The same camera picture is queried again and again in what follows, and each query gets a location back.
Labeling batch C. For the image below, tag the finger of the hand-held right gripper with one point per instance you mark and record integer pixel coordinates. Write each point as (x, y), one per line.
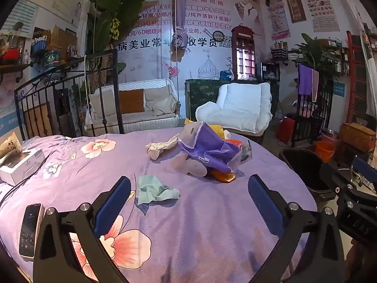
(363, 169)
(332, 174)

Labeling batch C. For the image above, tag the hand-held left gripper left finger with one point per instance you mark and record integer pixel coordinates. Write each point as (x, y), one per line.
(113, 200)

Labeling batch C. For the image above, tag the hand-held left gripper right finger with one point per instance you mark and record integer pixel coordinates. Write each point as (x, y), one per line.
(265, 203)

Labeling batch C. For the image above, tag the brown wicker trash bin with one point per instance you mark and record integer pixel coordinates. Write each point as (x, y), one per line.
(303, 168)

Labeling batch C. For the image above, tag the light green wipe cloth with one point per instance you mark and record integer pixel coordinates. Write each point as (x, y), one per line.
(153, 190)

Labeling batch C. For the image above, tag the orange plastic wrapper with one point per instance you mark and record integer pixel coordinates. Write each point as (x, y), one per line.
(224, 177)

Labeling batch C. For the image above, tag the white paper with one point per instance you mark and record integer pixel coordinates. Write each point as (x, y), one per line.
(160, 149)

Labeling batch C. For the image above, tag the purple mesh bag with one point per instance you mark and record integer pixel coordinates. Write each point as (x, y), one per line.
(209, 150)

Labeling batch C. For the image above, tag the yellow plastic bag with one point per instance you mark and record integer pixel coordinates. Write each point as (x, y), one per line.
(219, 130)

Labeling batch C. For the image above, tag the orange bucket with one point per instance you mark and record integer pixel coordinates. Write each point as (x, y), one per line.
(325, 151)

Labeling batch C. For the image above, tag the pink basin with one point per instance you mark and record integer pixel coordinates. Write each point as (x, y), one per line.
(331, 141)

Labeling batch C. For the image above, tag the brown patterned case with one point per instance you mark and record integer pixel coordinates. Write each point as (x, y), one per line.
(358, 135)

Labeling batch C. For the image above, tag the metal basin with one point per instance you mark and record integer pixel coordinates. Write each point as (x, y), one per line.
(330, 131)

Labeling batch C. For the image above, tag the black metal rack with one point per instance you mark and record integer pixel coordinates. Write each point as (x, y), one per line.
(309, 121)

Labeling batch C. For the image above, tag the red bag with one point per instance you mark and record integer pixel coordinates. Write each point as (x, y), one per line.
(286, 129)

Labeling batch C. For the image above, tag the purple floral blanket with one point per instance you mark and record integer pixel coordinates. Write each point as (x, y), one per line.
(191, 227)

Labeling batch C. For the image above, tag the white wicker swing sofa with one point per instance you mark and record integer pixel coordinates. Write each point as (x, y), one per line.
(135, 123)

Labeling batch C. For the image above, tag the smartphone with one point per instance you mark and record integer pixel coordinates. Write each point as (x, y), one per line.
(29, 233)

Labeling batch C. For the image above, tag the pink towel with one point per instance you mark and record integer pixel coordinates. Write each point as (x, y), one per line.
(315, 85)

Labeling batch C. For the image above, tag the red ladder shelf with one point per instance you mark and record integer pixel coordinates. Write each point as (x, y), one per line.
(350, 79)

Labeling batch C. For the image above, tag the beige cushion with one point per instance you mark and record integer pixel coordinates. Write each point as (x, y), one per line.
(160, 101)
(103, 104)

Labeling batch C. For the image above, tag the purple towel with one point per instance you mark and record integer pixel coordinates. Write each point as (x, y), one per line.
(305, 79)

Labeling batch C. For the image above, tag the white cardboard box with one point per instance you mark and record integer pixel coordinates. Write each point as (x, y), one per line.
(20, 165)

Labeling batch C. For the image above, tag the brown cushion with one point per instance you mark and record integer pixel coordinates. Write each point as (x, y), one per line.
(131, 101)

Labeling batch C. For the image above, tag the white lounge chair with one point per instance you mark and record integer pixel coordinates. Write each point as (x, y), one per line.
(238, 106)

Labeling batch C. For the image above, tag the beige snack packet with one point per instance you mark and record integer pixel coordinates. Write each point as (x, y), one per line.
(10, 147)

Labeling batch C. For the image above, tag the potted green plant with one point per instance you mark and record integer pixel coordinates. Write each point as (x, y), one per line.
(315, 53)

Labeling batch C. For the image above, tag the blue ornament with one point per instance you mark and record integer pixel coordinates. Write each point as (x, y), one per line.
(226, 74)

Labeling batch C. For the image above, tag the green tin bucket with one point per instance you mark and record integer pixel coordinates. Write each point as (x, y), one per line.
(52, 60)

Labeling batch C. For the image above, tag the red telephone booth cabinet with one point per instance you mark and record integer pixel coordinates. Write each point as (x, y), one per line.
(243, 50)

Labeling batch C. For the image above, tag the brown cardboard box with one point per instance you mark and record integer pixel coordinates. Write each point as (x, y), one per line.
(63, 42)

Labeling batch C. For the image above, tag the hanging purple cloth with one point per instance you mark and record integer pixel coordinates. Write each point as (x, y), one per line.
(180, 11)

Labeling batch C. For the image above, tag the large banana plant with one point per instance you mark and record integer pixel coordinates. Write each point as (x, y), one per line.
(123, 0)

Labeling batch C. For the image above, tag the black metal bed frame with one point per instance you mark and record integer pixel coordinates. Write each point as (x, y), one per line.
(115, 94)

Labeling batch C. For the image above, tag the black wall shelf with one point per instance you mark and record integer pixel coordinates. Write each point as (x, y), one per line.
(279, 53)

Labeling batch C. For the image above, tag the eyebrow chart wall poster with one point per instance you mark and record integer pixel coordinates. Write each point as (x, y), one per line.
(319, 4)

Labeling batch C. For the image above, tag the pink wall poster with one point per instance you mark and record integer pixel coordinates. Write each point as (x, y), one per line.
(277, 11)

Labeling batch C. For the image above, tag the brown tower wall poster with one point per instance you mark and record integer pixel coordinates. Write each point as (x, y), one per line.
(294, 1)

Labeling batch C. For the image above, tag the large wall poster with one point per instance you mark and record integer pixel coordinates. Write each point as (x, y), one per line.
(206, 14)

